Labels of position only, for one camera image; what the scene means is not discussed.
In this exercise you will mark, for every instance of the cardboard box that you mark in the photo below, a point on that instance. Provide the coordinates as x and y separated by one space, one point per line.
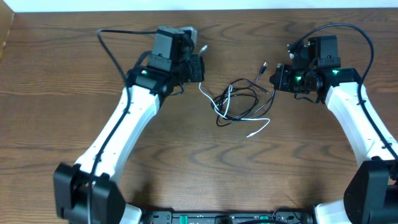
6 20

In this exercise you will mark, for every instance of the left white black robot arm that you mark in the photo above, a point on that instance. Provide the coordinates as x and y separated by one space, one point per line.
88 192

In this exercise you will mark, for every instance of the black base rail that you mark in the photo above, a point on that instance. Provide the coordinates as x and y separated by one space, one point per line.
280 215

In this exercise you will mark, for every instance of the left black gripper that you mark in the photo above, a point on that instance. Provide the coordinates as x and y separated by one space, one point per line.
196 68

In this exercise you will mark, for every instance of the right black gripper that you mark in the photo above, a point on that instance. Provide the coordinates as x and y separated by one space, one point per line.
283 75

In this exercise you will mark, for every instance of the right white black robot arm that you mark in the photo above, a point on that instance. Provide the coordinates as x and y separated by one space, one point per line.
371 196

